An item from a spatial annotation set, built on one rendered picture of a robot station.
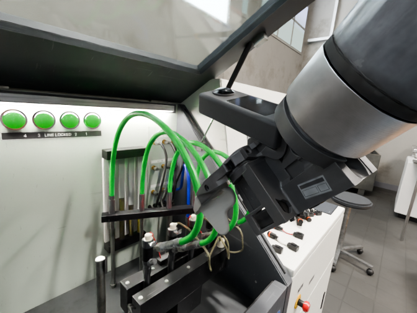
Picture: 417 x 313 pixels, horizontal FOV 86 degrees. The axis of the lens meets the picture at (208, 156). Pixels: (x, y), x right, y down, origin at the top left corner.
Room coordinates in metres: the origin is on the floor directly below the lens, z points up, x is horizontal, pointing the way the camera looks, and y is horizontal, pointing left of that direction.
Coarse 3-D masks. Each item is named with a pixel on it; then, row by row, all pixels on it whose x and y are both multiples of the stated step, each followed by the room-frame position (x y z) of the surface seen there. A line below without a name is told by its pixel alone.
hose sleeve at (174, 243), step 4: (172, 240) 0.43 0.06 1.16; (176, 240) 0.42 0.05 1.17; (160, 244) 0.46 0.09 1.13; (164, 244) 0.44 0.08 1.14; (168, 244) 0.43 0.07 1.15; (172, 244) 0.42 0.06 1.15; (176, 244) 0.41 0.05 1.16; (160, 248) 0.45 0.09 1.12; (164, 248) 0.44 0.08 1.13; (168, 248) 0.44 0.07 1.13
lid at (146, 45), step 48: (0, 0) 0.41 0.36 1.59; (48, 0) 0.44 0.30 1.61; (96, 0) 0.47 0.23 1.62; (144, 0) 0.50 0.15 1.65; (192, 0) 0.54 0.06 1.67; (240, 0) 0.59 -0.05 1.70; (288, 0) 0.62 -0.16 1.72; (0, 48) 0.46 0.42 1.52; (48, 48) 0.50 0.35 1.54; (96, 48) 0.55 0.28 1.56; (144, 48) 0.63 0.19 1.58; (192, 48) 0.69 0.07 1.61; (240, 48) 0.74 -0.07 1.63; (144, 96) 0.82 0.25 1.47
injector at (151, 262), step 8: (144, 240) 0.49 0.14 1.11; (152, 240) 0.50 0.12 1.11; (144, 248) 0.49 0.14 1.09; (152, 248) 0.50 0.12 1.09; (144, 256) 0.49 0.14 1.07; (152, 256) 0.50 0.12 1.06; (144, 264) 0.49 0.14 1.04; (152, 264) 0.48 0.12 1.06; (144, 272) 0.50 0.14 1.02; (144, 280) 0.50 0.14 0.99; (144, 288) 0.50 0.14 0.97
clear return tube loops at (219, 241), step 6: (180, 222) 0.58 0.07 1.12; (186, 228) 0.58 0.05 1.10; (216, 240) 0.66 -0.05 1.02; (222, 240) 0.67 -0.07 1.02; (204, 246) 0.54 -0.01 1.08; (222, 246) 0.68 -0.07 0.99; (228, 246) 0.58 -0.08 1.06; (210, 252) 0.60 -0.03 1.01; (228, 252) 0.58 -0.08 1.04; (234, 252) 0.64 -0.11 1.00; (228, 258) 0.58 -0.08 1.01; (210, 270) 0.52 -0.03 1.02
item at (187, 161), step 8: (136, 112) 0.53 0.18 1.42; (144, 112) 0.51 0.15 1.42; (128, 120) 0.58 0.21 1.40; (152, 120) 0.49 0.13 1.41; (160, 120) 0.47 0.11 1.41; (120, 128) 0.59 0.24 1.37; (168, 128) 0.45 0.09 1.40; (168, 136) 0.45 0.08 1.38; (176, 136) 0.44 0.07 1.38; (176, 144) 0.43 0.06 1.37; (112, 152) 0.62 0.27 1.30; (184, 152) 0.42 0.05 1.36; (112, 160) 0.62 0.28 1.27; (184, 160) 0.41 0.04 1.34; (112, 168) 0.63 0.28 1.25; (192, 168) 0.40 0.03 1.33; (112, 176) 0.63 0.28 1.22; (192, 176) 0.39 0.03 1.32; (112, 184) 0.63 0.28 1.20; (112, 192) 0.63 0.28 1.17; (200, 216) 0.38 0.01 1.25; (200, 224) 0.38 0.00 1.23; (192, 232) 0.39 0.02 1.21; (184, 240) 0.40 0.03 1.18
